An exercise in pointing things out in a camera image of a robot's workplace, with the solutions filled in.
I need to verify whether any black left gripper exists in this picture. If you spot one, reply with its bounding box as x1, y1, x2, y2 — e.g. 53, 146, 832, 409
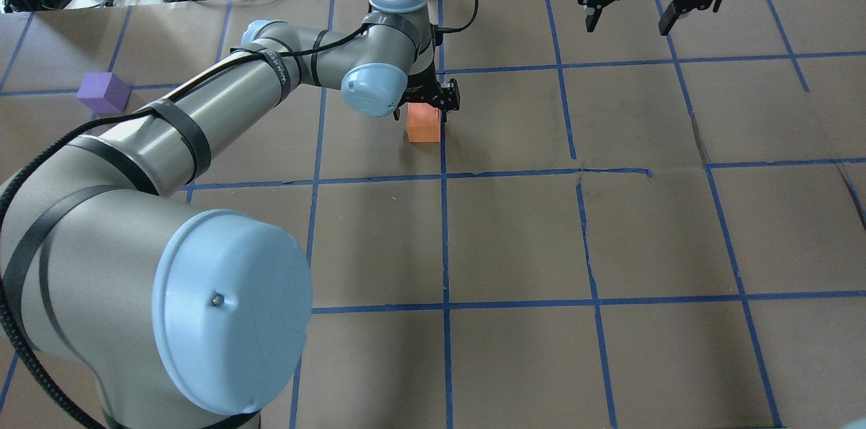
392, 43, 460, 124

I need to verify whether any orange foam block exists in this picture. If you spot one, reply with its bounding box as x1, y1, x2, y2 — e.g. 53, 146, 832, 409
406, 102, 442, 144

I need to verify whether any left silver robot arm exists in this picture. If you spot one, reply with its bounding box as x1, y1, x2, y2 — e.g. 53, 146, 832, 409
2, 0, 459, 428

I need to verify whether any purple foam block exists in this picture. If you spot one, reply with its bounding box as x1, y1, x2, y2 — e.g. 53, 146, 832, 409
75, 72, 132, 115

